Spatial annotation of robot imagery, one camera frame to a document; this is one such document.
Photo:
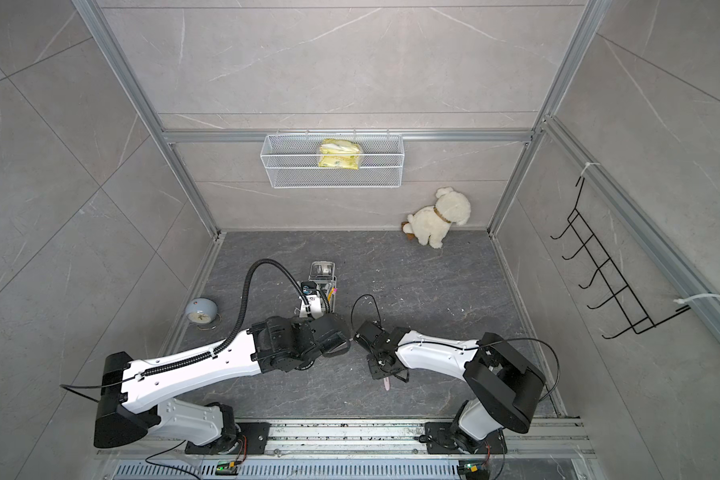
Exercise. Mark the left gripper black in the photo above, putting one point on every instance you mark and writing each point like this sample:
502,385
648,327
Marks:
333,315

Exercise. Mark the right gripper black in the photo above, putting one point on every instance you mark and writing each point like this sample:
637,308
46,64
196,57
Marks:
374,371

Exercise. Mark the cream toothbrush holder organizer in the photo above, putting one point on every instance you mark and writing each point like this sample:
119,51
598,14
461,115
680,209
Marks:
324,274

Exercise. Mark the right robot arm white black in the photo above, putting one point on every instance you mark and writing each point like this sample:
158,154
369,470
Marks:
507,387

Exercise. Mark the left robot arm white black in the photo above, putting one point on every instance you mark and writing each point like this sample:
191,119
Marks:
140,398

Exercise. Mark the white plush dog toy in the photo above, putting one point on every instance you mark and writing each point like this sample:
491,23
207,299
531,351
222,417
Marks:
431,224

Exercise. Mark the yellow wipes packet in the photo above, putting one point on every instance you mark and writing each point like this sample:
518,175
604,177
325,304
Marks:
340,154

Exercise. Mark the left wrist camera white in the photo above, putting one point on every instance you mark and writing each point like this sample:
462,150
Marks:
312,303

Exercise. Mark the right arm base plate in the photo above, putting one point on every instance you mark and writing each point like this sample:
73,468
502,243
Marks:
443,438

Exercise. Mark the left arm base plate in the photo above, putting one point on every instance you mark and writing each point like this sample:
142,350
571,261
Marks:
247,437

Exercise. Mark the white wire mesh basket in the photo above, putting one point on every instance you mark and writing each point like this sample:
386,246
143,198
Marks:
290,161

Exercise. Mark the aluminium mounting rail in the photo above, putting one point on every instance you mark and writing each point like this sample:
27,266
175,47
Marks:
386,438

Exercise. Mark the black wire hook rack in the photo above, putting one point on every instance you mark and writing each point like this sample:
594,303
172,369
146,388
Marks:
606,272

